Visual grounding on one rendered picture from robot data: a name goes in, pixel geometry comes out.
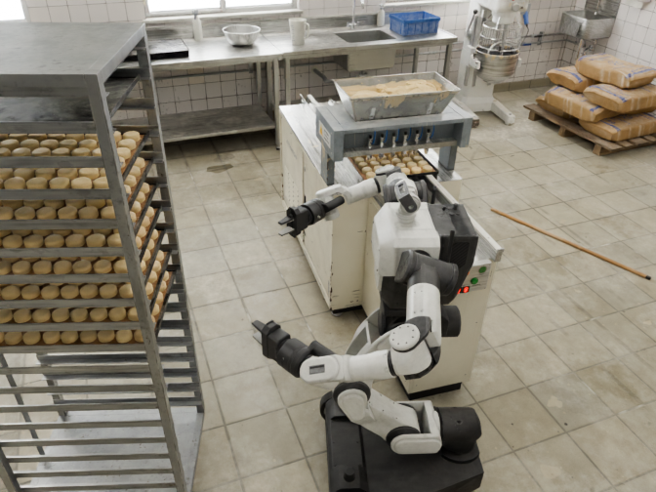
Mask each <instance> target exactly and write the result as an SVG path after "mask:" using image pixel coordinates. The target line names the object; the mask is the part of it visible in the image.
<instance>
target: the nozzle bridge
mask: <svg viewBox="0 0 656 492"><path fill-rule="evenodd" d="M472 120H473V117H472V116H470V115H469V114H468V113H466V112H465V111H464V110H462V109H461V108H460V107H458V106H457V105H456V104H454V103H453V102H450V104H448V105H447V106H446V108H445V109H444V110H443V112H442V113H438V114H428V115H418V116H407V117H397V118H387V119H377V120H366V121H356V122H355V121H354V120H353V119H352V118H351V116H350V115H349V114H348V113H347V112H346V110H345V108H344V105H343V104H336V105H326V106H317V107H316V118H315V135H316V136H317V138H318V139H319V141H320V142H321V177H322V179H323V180H324V182H325V183H326V184H327V185H333V184H334V178H335V162H340V161H344V158H347V157H355V156H364V155H373V154H382V153H391V152H399V151H408V150H417V149H426V148H435V147H440V150H439V156H438V162H439V163H440V164H441V165H442V166H443V167H444V168H445V169H446V170H447V171H451V170H454V167H455V161H456V154H457V148H458V147H459V148H461V147H469V142H470V136H471V130H472ZM433 125H434V132H433V136H432V138H430V141H429V142H428V143H427V142H426V134H427V131H428V129H430V136H431V135H432V131H433ZM422 127H423V134H422V137H421V138H420V139H419V140H418V143H414V140H415V134H416V130H419V137H420V136H421V133H422ZM410 128H411V136H410V139H409V140H408V141H407V144H403V135H404V132H405V131H407V135H408V138H409V134H410ZM398 129H399V137H398V140H397V142H395V145H391V137H392V133H393V132H395V135H396V138H397V135H398ZM387 130H388V137H387V140H386V142H385V143H384V146H383V147H380V138H381V134H384V138H385V139H386V134H387ZM375 131H376V137H375V141H374V143H373V144H372V148H368V139H369V135H372V139H373V140H374V132H375ZM408 138H407V139H408Z"/></svg>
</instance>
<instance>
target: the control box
mask: <svg viewBox="0 0 656 492"><path fill-rule="evenodd" d="M491 264H492V263H491V262H490V261H489V260H488V259H486V260H480V261H474V262H473V265H472V267H471V270H470V272H469V274H468V275H467V277H466V279H465V281H464V283H463V285H462V287H461V291H460V293H459V292H458V293H459V294H462V293H467V292H471V291H476V290H482V289H486V286H487V281H488V277H489V272H490V268H491ZM482 267H486V271H484V272H483V273H480V272H479V270H480V269H481V268H482ZM474 278H477V279H478V282H477V283H476V284H472V280H473V279H474ZM466 287H468V291H467V290H466V291H467V292H464V291H465V288H466ZM466 289H467V288H466Z"/></svg>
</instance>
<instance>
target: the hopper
mask: <svg viewBox="0 0 656 492"><path fill-rule="evenodd" d="M421 79H423V80H426V81H427V82H434V83H436V85H439V87H440V89H441V90H442V91H437V92H425V93H415V94H403V95H391V96H379V97H369V98H357V99H352V98H351V97H350V96H349V95H348V94H347V93H346V92H345V91H347V90H361V89H364V88H368V87H375V86H376V85H378V84H385V85H386V86H387V87H391V86H392V87H394V86H397V85H404V84H406V82H407V81H417V80H421ZM379 80H380V81H379ZM333 81H334V83H335V85H336V88H337V90H338V93H339V95H340V97H341V100H342V102H343V105H344V108H345V110H346V112H347V113H348V114H349V115H350V116H351V118H352V119H353V120H354V121H355V122H356V121H366V120H377V119H387V118H397V117H407V116H418V115H428V114H438V113H442V112H443V110H444V109H445V108H446V106H447V105H448V104H450V102H451V101H452V100H453V99H454V97H455V96H456V95H457V94H458V92H460V90H461V89H459V88H458V87H456V86H455V85H454V84H452V83H451V82H449V81H448V80H446V79H445V78H444V77H442V76H441V75H439V74H438V73H436V72H422V73H409V74H396V75H384V76H370V77H357V78H345V79H333ZM394 81H395V82H394ZM361 83H362V84H361ZM387 83H388V84H387ZM444 83H445V84H444Z"/></svg>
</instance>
